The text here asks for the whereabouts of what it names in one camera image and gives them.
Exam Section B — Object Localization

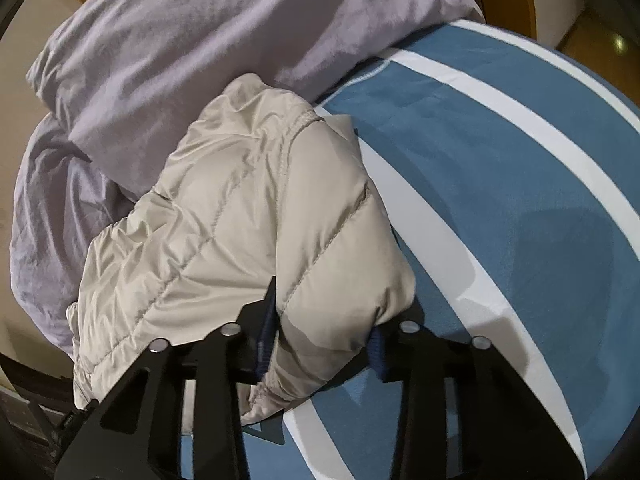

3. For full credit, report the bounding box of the beige puffer jacket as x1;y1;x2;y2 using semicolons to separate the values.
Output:
66;73;417;429

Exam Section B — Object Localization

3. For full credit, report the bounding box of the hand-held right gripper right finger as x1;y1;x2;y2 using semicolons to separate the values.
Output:
370;319;552;480

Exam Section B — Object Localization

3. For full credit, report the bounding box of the blue white striped bed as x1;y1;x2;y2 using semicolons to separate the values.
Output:
179;19;640;480

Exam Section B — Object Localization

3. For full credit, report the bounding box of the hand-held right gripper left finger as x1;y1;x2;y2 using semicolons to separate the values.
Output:
55;276;281;480

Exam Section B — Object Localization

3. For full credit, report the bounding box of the lilac pillow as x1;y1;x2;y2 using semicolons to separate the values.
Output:
9;119;153;361
26;0;487;173

